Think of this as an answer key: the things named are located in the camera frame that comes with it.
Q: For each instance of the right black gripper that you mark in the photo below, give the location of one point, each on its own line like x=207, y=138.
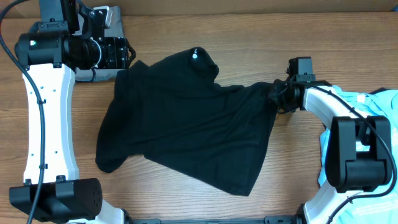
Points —
x=273, y=97

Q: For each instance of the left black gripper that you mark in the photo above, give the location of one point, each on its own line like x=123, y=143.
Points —
x=117, y=56

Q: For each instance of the black t-shirt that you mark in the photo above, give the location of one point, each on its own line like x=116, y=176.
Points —
x=175, y=114

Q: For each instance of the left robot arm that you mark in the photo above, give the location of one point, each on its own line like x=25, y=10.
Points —
x=52, y=190

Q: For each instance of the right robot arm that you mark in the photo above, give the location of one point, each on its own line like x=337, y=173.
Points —
x=358, y=162

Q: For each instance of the folded grey shorts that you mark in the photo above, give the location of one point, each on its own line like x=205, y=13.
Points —
x=66, y=41

